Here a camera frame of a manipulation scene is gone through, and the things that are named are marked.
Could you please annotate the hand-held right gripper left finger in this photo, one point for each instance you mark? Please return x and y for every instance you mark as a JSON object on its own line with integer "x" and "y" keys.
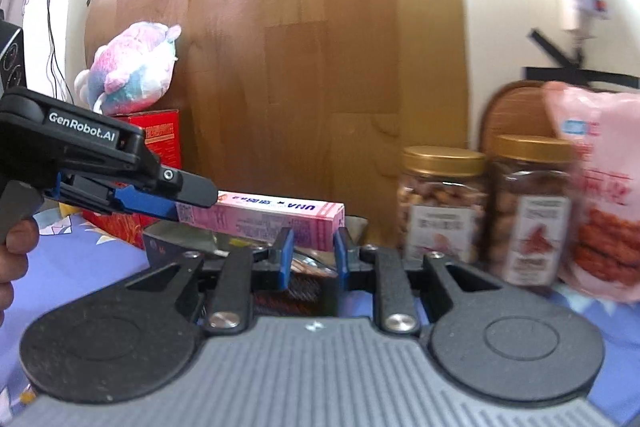
{"x": 284, "y": 262}

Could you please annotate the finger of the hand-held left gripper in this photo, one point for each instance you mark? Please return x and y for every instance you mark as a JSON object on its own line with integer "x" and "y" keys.
{"x": 195, "y": 193}
{"x": 160, "y": 208}

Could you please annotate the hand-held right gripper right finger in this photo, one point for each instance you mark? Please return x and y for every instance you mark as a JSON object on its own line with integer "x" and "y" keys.
{"x": 342, "y": 262}

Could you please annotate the dark metal tin box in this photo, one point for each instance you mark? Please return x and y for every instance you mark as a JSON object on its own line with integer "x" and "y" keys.
{"x": 175, "y": 244}

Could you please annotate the pink snack box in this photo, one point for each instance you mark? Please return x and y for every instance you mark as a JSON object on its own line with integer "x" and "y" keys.
{"x": 260, "y": 217}

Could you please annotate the person's left hand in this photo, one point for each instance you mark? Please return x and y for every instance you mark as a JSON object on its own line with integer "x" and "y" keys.
{"x": 17, "y": 257}

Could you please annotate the red gift box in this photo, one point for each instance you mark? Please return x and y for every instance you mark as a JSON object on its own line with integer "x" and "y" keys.
{"x": 160, "y": 142}

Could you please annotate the pink and blue plush toy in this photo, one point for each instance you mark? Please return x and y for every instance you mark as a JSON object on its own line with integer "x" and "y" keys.
{"x": 135, "y": 67}

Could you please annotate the blue printed bedsheet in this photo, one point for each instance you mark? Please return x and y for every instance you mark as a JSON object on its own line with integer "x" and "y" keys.
{"x": 75, "y": 267}

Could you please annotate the gold-lid jar pale nuts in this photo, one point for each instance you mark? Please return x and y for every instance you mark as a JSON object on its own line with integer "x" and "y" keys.
{"x": 440, "y": 207}

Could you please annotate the gold-lid jar dark nuts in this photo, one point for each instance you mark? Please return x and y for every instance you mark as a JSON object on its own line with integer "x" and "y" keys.
{"x": 535, "y": 217}

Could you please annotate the brown rounded wooden board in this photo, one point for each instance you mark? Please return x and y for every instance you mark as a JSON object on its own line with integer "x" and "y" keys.
{"x": 515, "y": 112}

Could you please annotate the pink snack bag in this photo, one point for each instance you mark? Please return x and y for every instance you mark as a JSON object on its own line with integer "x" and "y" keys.
{"x": 605, "y": 187}

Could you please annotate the wood-pattern wall panel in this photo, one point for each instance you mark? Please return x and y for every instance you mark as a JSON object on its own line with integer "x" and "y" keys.
{"x": 300, "y": 57}

